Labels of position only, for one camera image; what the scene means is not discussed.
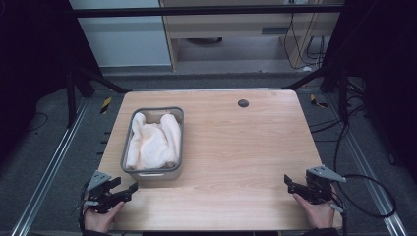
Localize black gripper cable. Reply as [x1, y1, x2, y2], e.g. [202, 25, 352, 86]
[329, 173, 398, 236]

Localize black cables under desk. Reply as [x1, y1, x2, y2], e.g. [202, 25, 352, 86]
[282, 12, 328, 71]

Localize black horizontal frame bar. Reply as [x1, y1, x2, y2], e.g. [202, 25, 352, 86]
[72, 3, 344, 19]

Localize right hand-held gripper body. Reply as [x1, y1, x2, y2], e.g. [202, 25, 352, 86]
[304, 165, 347, 206]

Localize white towel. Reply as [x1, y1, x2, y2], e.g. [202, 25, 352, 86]
[125, 111, 182, 171]

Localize black floor cable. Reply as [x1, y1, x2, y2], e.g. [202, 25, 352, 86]
[308, 92, 370, 173]

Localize aluminium floor rail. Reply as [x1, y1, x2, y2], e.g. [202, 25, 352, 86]
[324, 92, 412, 236]
[9, 97, 91, 236]

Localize grey plastic basket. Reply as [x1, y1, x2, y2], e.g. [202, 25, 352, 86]
[120, 105, 186, 182]

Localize person's left hand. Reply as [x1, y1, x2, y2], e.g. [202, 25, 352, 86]
[83, 200, 126, 234]

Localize black curtain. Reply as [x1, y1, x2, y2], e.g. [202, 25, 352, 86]
[323, 0, 417, 185]
[0, 0, 101, 165]

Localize yellow black tape marker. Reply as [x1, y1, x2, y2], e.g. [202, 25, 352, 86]
[99, 96, 113, 115]
[309, 93, 329, 109]

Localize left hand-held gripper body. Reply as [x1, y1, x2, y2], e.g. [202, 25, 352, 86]
[84, 170, 116, 214]

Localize white cabinet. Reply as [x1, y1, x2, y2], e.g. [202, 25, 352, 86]
[68, 0, 173, 69]

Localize person's right hand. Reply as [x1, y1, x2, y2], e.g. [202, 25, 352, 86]
[292, 192, 336, 230]

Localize light wooden desk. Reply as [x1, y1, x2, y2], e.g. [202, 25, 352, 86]
[158, 0, 346, 72]

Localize black metal stand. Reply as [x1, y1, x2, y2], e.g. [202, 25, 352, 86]
[280, 63, 351, 126]
[64, 65, 133, 130]

